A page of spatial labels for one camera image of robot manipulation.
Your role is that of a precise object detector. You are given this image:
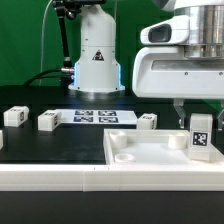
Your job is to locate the black camera stand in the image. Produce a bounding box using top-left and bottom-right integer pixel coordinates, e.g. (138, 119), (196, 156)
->
(52, 0), (107, 76)

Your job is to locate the white tag sheet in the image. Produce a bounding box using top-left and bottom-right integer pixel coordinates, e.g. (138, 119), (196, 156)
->
(59, 109), (137, 125)

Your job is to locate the white block at left edge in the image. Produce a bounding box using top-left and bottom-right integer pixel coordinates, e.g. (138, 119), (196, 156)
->
(0, 130), (3, 150)

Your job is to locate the white square tabletop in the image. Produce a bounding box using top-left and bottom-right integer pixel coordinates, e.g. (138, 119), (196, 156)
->
(102, 128), (213, 166)

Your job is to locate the white U-shaped fence wall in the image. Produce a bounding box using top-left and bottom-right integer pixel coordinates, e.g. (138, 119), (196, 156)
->
(0, 132), (224, 193)

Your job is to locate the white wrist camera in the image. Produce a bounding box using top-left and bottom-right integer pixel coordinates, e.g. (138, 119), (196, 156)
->
(140, 15), (190, 45)

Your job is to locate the black cable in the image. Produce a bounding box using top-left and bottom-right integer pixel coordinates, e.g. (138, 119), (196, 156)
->
(22, 68), (64, 87)

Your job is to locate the white cable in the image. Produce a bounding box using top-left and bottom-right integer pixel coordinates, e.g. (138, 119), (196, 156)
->
(38, 0), (54, 87)

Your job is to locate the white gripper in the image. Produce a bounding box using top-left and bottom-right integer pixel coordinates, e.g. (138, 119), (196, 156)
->
(132, 47), (224, 131)

